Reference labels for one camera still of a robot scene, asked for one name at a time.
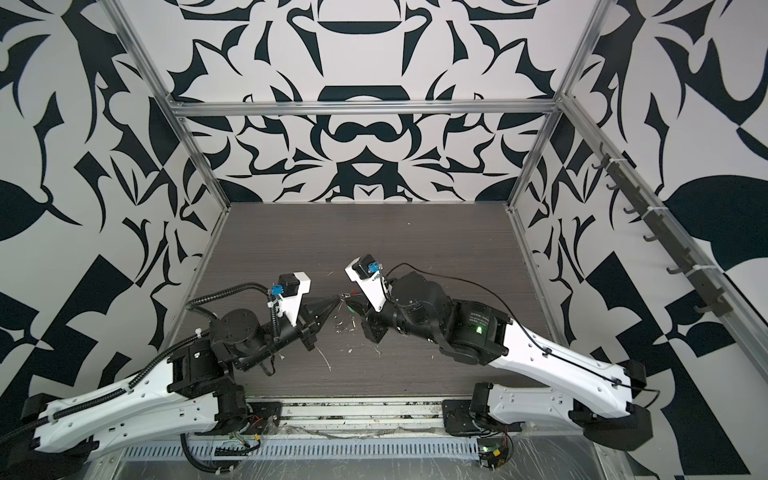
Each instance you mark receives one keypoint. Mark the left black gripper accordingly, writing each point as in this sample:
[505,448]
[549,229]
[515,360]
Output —
[307,318]

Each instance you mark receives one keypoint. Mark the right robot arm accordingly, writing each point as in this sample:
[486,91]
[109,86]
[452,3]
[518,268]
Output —
[573,391]

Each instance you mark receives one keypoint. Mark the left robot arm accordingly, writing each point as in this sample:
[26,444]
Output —
[190,389]

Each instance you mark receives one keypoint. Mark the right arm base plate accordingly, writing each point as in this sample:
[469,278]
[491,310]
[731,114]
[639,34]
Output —
[458,422]

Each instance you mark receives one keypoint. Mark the white slotted cable duct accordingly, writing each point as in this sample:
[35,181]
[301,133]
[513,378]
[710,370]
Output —
[286,449]

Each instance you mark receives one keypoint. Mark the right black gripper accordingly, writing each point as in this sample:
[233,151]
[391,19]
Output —
[378,327]

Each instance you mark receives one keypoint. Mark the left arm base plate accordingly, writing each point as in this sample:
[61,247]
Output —
[264,418]

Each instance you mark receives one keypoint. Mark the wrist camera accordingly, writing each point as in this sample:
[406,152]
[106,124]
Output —
[285,297]
[365,271]

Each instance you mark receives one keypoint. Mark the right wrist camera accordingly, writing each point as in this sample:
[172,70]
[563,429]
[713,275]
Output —
[365,271]

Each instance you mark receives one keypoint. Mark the aluminium front rail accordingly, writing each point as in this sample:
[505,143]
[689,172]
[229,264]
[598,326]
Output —
[360,417]

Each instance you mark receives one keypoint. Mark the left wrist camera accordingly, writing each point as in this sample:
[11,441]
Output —
[285,297]

